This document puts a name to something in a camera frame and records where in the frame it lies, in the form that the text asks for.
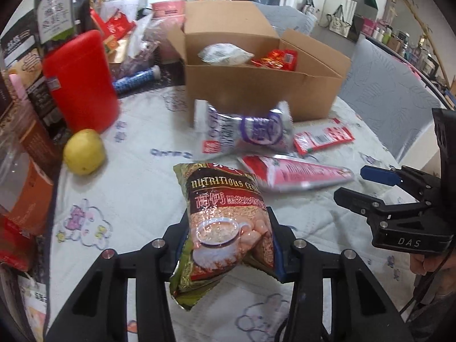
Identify person's right hand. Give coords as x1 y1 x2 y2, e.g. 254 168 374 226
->
410 252 444 276

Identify brown snack box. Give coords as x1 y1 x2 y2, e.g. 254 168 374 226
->
19 114 63 166

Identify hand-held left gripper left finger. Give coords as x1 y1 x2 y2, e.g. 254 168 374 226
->
44 214 189 342

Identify blue white tube packet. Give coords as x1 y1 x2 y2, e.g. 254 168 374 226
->
112 65 161 95

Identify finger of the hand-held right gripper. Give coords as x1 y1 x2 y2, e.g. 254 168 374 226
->
334 187 433 237
361 166 442 204

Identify red white barcode snack packet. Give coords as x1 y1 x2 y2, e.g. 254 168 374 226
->
293 117 355 155

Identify brown cardboard box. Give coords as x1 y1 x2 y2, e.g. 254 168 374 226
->
167 0 351 122

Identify orange snack box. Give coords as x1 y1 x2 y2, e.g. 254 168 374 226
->
0 157 54 236

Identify red silver snack packet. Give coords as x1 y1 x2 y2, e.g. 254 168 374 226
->
238 154 354 193

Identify red plastic canister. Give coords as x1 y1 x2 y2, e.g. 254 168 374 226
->
42 29 120 134

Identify black snack bag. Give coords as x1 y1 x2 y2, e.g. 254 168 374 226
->
0 0 89 132

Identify pink paper cup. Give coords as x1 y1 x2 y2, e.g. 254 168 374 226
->
151 0 186 20

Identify white grey snack packet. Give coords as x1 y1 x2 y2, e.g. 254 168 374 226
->
198 43 254 66

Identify yellow lemon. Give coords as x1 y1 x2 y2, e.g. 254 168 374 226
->
63 128 107 176

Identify row of cosmetic bottles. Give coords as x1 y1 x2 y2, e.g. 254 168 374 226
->
361 18 456 79

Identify red crinkled snack packet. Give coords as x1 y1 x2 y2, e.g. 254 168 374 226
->
251 49 298 71

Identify clear jar purple label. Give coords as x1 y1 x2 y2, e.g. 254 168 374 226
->
34 0 77 45

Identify white printed tablecloth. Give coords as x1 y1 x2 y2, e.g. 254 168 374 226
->
46 85 439 342

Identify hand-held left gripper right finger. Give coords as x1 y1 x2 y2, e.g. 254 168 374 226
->
265 208 407 342

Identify brown green cereal packet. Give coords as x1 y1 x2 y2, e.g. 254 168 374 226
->
169 162 286 310

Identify bamboo branch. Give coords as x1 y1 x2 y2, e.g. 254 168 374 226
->
395 0 453 82

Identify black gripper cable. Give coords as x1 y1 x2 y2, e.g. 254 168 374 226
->
401 256 447 316

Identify purple white snack packet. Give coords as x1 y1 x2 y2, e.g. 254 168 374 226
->
194 100 294 159

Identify grey leaf pattern chair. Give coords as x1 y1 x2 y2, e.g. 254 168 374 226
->
251 2 317 38
338 37 449 161

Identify red sauce packet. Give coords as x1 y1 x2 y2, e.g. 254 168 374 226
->
101 9 138 41

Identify person's right forearm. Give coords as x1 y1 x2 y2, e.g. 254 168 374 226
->
406 271 456 342

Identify pink bottle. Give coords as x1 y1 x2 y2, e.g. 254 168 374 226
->
9 73 29 100

